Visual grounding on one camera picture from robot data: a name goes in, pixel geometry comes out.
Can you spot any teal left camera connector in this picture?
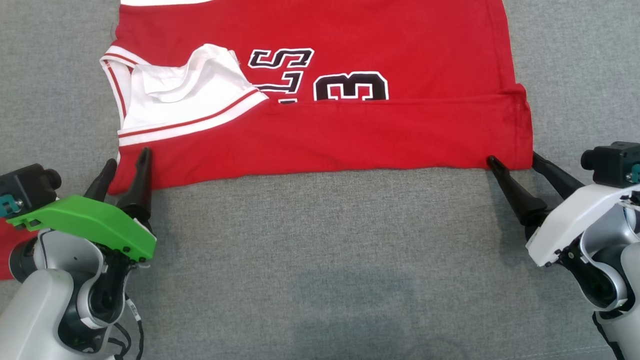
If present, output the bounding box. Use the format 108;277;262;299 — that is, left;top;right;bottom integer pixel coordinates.
0;195;24;219

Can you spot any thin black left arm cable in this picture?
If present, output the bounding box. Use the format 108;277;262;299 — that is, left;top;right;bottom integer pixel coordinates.
107;295;146;360

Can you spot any red shorts white side stripe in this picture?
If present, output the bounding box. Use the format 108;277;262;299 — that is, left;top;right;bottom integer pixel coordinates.
0;217;34;281

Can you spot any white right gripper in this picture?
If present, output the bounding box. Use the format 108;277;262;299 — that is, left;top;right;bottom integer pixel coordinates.
487;151;640;267

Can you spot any red basketball jersey white trim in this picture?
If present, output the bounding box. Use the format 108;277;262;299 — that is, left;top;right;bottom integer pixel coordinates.
99;0;534;196

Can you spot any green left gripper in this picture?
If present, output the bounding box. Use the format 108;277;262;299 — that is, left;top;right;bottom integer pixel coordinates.
6;147;158;262

